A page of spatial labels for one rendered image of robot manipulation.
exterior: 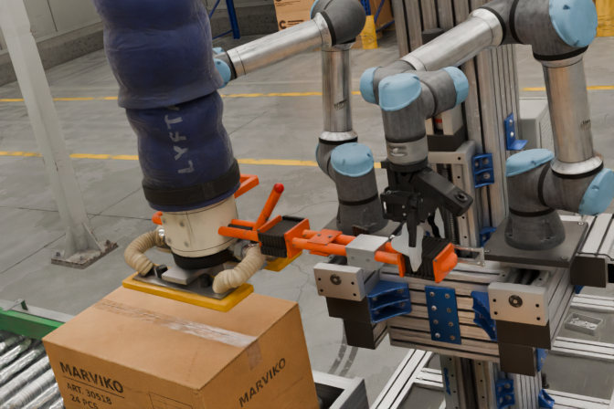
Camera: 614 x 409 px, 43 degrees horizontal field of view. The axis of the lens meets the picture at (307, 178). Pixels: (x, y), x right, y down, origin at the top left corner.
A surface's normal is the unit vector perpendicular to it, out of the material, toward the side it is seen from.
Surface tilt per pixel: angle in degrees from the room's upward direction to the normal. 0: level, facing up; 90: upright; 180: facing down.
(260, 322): 0
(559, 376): 0
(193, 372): 0
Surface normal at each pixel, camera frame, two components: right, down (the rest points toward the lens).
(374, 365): -0.17, -0.92
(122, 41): -0.44, 0.14
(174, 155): 0.00, 0.11
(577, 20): 0.61, 0.05
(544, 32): -0.71, 0.48
